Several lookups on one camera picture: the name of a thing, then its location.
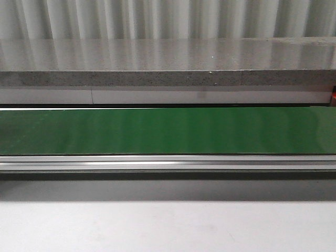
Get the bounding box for white conveyor back rail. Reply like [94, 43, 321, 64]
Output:
[1, 85, 333, 106]

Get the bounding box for green conveyor belt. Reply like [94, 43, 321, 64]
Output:
[1, 107, 335, 155]

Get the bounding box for white corrugated curtain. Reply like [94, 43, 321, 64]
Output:
[1, 1, 335, 39]

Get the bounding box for red orange object at edge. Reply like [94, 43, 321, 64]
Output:
[330, 86, 336, 107]

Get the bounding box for aluminium conveyor front rail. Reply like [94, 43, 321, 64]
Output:
[1, 154, 335, 173]

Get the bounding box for grey speckled stone counter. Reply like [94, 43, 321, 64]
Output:
[1, 37, 335, 87]

